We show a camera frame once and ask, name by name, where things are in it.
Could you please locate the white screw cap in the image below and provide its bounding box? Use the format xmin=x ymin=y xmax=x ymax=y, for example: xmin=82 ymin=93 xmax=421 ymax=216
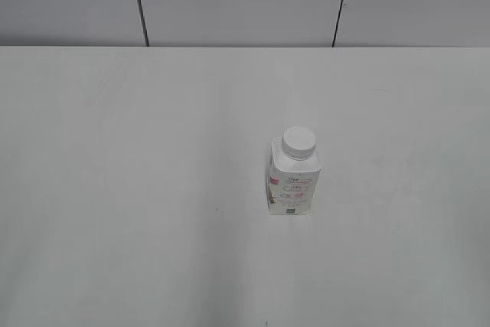
xmin=282 ymin=126 xmax=317 ymax=160

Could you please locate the white yili changqing bottle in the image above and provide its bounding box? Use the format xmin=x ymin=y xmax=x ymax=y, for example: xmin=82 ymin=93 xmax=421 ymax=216
xmin=266 ymin=137 xmax=322 ymax=215

